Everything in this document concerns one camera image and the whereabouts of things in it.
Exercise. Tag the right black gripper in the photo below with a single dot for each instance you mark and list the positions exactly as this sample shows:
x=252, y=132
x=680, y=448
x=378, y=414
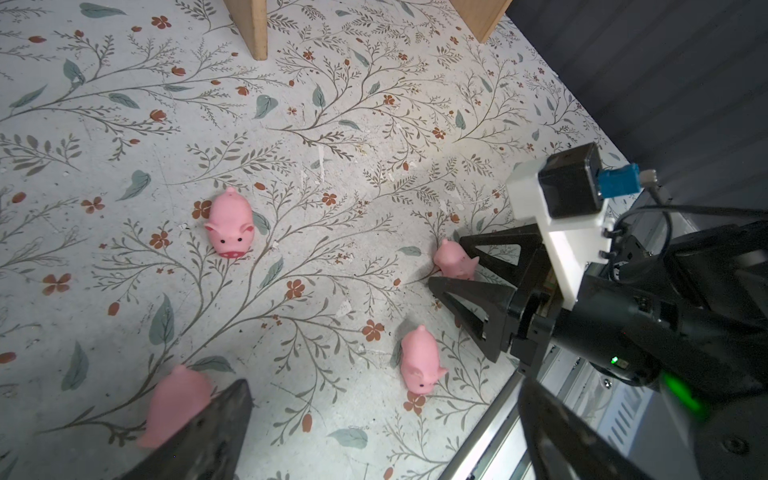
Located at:
x=500, y=317

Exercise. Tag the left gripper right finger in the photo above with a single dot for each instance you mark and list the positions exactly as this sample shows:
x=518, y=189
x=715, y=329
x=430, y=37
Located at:
x=561, y=445

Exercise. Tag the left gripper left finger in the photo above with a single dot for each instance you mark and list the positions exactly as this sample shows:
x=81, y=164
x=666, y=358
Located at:
x=208, y=446

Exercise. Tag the pink toy pig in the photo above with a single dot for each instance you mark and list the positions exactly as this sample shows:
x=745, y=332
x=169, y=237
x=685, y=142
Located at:
x=230, y=227
x=177, y=399
x=420, y=365
x=453, y=261

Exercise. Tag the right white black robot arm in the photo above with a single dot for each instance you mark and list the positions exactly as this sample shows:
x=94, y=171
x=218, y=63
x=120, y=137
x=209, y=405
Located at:
x=690, y=323

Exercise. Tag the wooden two-tier shelf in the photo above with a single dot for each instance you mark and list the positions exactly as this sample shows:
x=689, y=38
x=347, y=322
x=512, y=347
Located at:
x=250, y=18

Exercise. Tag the pink toy pig bottom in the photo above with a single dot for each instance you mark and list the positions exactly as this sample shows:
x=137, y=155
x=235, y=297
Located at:
x=177, y=399

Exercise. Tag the floral patterned table mat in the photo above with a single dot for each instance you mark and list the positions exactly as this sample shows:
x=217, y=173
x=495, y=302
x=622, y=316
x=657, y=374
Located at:
x=374, y=130

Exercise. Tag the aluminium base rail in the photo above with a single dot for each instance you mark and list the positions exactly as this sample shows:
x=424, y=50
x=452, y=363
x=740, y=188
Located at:
x=496, y=447

